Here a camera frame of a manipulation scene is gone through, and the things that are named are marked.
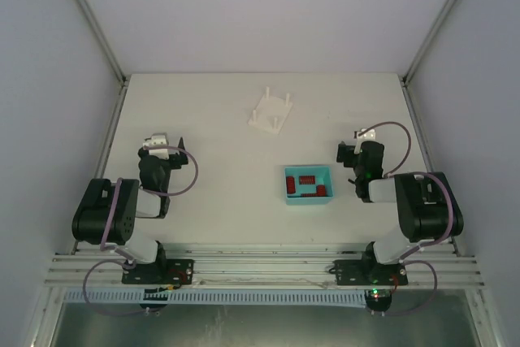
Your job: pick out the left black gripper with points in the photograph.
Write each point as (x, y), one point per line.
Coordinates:
(177, 158)

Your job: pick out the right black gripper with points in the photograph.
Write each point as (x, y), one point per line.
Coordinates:
(346, 155)

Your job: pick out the teal plastic bin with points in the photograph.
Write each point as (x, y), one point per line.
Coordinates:
(308, 185)

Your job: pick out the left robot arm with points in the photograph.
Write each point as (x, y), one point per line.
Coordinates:
(108, 211)

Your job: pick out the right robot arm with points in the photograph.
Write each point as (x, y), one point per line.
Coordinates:
(427, 212)

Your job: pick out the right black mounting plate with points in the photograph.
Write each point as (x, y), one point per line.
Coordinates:
(350, 272)

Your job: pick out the black mounting plate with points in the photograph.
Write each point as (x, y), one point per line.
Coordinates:
(172, 272)
(350, 272)

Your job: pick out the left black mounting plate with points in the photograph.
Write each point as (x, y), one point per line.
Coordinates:
(172, 272)

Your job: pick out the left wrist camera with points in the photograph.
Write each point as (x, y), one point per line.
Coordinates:
(156, 145)

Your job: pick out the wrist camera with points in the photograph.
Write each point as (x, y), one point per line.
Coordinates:
(361, 136)
(156, 145)

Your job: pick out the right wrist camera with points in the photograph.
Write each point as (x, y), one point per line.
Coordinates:
(361, 136)

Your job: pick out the white peg base plate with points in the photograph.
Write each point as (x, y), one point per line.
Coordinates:
(271, 112)

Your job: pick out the slotted cable duct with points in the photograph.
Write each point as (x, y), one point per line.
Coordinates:
(228, 297)

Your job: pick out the left aluminium corner post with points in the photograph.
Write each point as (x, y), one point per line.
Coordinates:
(96, 29)

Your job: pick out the aluminium corner post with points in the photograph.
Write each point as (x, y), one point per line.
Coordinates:
(96, 29)
(433, 32)

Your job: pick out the right aluminium corner post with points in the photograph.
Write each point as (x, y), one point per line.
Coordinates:
(433, 32)

